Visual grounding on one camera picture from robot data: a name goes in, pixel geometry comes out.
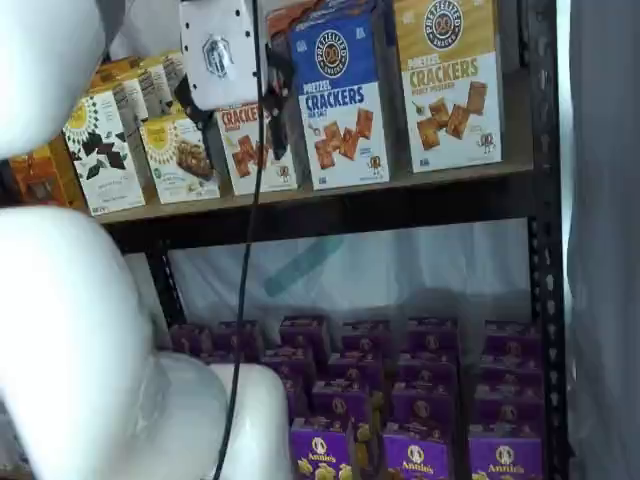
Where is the wooden shelf board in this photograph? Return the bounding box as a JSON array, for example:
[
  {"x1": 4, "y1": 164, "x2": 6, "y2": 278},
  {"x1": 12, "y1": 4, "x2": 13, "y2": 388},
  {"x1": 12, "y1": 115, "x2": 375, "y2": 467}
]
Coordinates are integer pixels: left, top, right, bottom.
[{"x1": 94, "y1": 162, "x2": 536, "y2": 224}]

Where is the yellow white snack box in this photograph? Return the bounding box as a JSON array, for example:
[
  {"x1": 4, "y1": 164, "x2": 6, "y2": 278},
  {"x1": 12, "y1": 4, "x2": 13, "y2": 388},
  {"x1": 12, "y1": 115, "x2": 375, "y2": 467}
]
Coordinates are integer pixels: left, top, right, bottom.
[
  {"x1": 162, "y1": 49, "x2": 194, "y2": 109},
  {"x1": 112, "y1": 77, "x2": 151, "y2": 122},
  {"x1": 137, "y1": 62, "x2": 172, "y2": 119}
]

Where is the mustard yellow snack box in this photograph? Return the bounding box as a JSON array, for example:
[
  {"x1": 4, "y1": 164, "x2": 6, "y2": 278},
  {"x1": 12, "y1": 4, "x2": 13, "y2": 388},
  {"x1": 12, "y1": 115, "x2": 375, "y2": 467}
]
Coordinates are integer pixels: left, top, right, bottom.
[{"x1": 49, "y1": 135, "x2": 90, "y2": 209}]

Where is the yellow white granola bar box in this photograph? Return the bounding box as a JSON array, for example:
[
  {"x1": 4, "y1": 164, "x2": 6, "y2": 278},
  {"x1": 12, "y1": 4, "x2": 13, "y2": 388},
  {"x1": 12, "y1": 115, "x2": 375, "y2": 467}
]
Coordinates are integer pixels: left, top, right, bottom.
[{"x1": 138, "y1": 112, "x2": 221, "y2": 205}]

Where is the orange white pretzel crackers box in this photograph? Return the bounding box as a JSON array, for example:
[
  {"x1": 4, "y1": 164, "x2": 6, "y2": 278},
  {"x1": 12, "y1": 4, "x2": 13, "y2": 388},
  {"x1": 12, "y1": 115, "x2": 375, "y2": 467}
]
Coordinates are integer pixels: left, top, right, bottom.
[
  {"x1": 264, "y1": 0, "x2": 321, "y2": 47},
  {"x1": 214, "y1": 102, "x2": 299, "y2": 196}
]

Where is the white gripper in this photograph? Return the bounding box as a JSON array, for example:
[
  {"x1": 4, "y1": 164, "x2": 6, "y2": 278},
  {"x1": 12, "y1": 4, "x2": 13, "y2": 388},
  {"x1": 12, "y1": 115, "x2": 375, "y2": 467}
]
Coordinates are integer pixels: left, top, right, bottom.
[{"x1": 174, "y1": 0, "x2": 297, "y2": 162}]

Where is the white box black diamond pattern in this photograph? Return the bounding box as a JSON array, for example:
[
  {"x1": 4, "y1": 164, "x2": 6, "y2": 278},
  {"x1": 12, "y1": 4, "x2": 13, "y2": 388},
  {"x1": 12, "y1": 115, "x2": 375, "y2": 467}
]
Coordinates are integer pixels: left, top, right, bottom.
[{"x1": 62, "y1": 89, "x2": 147, "y2": 211}]

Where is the teal tape strip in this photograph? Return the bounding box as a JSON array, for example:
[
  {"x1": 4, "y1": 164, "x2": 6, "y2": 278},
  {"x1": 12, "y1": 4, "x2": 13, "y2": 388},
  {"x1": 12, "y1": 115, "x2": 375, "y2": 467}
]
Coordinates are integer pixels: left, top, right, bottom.
[{"x1": 263, "y1": 235, "x2": 346, "y2": 297}]

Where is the gold white pretzel crackers box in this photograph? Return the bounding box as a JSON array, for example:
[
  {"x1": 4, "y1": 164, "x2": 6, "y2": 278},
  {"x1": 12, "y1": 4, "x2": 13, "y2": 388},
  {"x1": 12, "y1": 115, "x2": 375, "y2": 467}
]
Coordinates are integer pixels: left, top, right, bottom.
[{"x1": 394, "y1": 0, "x2": 504, "y2": 174}]

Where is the grey curtain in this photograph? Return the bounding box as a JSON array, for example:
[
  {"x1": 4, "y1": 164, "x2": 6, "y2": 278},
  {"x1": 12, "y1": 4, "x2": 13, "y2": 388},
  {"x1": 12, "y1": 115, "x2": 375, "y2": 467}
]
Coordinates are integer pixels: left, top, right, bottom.
[{"x1": 569, "y1": 0, "x2": 640, "y2": 480}]

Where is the black cable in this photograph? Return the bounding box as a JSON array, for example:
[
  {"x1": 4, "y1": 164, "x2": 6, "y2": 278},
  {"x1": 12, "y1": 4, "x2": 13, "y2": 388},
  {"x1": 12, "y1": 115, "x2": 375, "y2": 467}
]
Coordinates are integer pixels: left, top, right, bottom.
[{"x1": 217, "y1": 0, "x2": 266, "y2": 480}]

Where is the translucent plastic sheet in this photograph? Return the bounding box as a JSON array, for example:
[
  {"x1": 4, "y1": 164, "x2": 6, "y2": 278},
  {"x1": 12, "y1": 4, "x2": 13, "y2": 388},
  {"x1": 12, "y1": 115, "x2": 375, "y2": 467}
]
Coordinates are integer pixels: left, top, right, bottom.
[{"x1": 124, "y1": 217, "x2": 534, "y2": 351}]

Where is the black metal shelf rack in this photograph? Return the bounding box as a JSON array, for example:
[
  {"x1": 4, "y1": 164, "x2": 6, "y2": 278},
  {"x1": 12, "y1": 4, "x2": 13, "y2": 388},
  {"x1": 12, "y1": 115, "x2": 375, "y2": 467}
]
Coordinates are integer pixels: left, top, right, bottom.
[{"x1": 99, "y1": 0, "x2": 574, "y2": 480}]

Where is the orange brown snack box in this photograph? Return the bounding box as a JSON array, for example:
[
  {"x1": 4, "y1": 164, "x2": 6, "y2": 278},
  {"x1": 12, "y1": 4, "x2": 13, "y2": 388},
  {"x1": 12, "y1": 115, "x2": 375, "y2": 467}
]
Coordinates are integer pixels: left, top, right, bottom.
[{"x1": 8, "y1": 144, "x2": 69, "y2": 207}]

